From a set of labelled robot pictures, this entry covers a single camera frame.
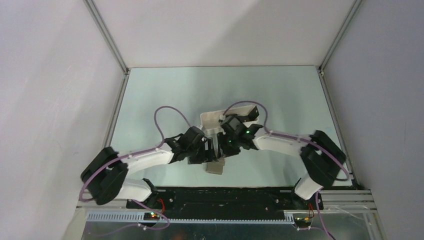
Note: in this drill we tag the circuit board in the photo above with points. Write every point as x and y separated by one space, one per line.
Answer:
151 216
305 219

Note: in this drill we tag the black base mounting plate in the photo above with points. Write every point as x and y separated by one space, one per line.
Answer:
230 203

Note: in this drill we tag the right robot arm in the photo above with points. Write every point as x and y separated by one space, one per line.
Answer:
322 158

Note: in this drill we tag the beige card holder wallet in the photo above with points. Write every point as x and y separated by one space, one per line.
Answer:
215 167

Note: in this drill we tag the right circuit board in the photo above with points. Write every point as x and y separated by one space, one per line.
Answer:
305 219

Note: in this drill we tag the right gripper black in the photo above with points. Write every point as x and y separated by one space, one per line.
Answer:
224 150

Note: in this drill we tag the black credit cards stack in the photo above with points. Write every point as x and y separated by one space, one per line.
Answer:
252 115

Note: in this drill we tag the white plastic tray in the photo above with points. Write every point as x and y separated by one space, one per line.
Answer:
211 122

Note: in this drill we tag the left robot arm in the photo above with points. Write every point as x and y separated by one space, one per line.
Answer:
106 178

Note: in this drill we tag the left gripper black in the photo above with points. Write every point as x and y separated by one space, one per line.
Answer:
211 156

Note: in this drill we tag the aluminium frame rail front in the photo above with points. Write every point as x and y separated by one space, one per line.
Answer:
338 200

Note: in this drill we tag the left circuit board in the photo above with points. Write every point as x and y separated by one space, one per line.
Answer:
151 216

